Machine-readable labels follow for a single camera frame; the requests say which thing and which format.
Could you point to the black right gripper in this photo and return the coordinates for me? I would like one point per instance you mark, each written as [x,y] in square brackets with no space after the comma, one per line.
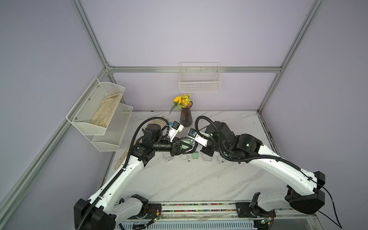
[208,150]

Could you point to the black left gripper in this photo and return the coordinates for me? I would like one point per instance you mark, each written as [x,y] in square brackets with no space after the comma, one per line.
[176,146]

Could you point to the light green usb charger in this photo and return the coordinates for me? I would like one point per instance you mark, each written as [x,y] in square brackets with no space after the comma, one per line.
[187,144]

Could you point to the clear pouch with black zipper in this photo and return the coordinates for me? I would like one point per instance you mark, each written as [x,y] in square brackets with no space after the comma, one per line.
[188,151]

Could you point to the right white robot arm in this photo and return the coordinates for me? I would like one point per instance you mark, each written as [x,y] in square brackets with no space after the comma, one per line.
[304,190]

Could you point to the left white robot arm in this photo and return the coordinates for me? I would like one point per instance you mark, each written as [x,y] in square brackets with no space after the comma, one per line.
[100,211]

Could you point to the cream knit work glove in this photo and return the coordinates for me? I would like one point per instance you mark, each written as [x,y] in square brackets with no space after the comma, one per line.
[160,120]

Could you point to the mint green dual usb charger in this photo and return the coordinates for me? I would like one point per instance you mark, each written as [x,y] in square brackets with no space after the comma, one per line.
[194,155]

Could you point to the yellow leather work glove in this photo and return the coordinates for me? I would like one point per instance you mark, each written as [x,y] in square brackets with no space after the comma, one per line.
[121,160]

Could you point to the dark ribbed glass vase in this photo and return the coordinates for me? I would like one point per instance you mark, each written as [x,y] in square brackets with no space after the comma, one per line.
[186,117]

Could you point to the lower white mesh shelf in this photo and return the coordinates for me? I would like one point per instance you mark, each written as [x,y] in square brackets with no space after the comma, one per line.
[114,134]

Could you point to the white mesh shelf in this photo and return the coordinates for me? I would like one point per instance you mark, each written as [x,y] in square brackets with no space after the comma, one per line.
[83,115]
[114,134]

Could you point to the yellow flower bouquet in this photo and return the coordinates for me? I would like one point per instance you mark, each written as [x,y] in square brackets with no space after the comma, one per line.
[181,102]

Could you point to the beige glove in shelf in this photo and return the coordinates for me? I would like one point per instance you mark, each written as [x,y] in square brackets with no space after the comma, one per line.
[106,110]

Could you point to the upper white mesh shelf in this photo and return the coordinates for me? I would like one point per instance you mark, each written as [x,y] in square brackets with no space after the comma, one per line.
[83,115]

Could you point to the white wire wall basket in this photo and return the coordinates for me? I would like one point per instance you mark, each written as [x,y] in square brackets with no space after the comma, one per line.
[199,77]

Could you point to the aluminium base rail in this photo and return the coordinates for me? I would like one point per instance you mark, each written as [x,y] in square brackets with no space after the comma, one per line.
[214,210]

